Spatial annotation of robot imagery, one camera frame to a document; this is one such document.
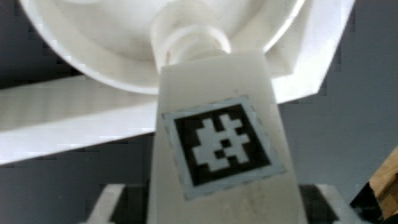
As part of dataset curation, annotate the white L-shaped wall fixture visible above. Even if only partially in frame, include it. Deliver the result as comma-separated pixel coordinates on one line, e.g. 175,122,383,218
0,0,354,165

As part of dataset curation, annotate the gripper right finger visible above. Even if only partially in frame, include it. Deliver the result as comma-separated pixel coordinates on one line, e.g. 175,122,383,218
299,184,358,224

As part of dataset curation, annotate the wooden object at edge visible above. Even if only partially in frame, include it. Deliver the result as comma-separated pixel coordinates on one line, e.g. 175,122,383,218
349,146,398,224

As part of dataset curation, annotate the white stool leg with tag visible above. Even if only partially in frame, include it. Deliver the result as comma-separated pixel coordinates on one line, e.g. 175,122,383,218
145,24,308,224

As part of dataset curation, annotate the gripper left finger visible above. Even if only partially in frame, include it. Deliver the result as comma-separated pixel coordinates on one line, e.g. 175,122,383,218
81,183,148,224

